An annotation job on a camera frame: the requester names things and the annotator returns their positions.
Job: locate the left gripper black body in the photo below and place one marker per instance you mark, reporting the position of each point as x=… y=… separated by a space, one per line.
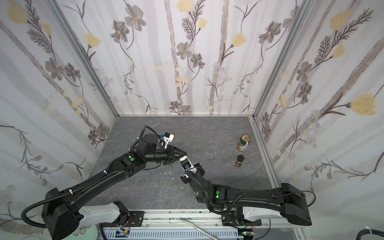
x=171 y=154

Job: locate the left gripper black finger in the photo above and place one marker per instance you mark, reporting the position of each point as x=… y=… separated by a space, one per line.
x=178 y=152
x=182 y=160

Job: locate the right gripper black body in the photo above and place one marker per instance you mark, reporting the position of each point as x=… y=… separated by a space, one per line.
x=188 y=177

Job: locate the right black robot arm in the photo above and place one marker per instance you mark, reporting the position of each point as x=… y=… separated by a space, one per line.
x=289 y=201

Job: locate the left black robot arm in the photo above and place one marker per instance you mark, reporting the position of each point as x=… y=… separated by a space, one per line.
x=61 y=213

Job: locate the small dark spice bottle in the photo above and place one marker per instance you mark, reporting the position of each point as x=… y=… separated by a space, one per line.
x=239 y=161

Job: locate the green beer can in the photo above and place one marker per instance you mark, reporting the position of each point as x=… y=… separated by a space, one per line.
x=243 y=143

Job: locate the green floral plate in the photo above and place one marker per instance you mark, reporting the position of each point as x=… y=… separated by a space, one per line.
x=85 y=233

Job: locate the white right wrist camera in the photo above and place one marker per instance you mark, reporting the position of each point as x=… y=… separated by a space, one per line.
x=190 y=167

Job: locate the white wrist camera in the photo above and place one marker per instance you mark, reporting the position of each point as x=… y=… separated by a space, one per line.
x=167 y=138
x=190 y=167

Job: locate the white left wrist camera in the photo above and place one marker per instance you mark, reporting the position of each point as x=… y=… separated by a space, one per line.
x=167 y=138

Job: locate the white slotted cable duct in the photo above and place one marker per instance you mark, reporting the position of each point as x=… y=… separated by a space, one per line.
x=173 y=234

